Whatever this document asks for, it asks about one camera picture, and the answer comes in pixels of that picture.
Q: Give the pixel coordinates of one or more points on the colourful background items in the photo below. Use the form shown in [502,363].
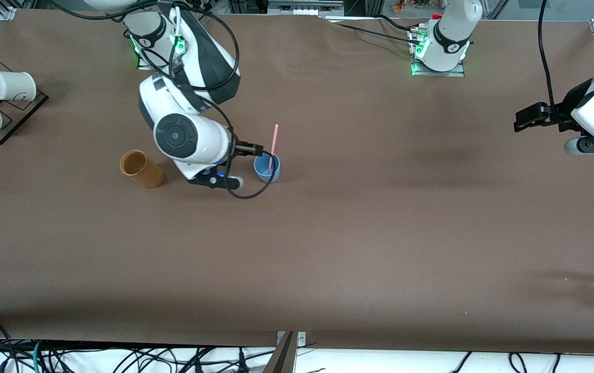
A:
[413,5]

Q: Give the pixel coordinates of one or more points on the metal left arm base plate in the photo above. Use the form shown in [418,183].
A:
[437,72]

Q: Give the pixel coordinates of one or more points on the metal table bracket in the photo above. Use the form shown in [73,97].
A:
[301,338]

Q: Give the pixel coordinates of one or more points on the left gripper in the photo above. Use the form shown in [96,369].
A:
[566,108]

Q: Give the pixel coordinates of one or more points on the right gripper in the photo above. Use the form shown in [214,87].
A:
[239,147]

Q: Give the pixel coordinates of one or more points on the pink chopstick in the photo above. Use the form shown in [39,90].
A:
[274,145]

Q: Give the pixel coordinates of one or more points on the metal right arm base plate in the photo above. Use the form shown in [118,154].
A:
[144,65]

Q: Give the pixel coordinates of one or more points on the grey device box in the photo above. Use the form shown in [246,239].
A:
[305,6]

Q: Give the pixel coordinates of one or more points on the blue cup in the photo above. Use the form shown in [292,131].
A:
[271,176]

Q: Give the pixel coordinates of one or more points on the black cup rack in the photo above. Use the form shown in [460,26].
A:
[22,116]

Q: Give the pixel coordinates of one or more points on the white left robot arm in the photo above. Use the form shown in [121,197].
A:
[452,36]

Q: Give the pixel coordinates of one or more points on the white cup with face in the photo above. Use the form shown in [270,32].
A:
[12,85]

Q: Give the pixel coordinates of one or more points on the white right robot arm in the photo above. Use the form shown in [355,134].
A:
[178,135]

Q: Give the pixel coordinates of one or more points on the dark angled beam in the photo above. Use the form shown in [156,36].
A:
[282,357]

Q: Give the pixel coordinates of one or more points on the aluminium corner bracket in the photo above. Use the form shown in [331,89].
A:
[5,13]

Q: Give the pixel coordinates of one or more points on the bamboo cup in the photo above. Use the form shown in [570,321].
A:
[146,176]

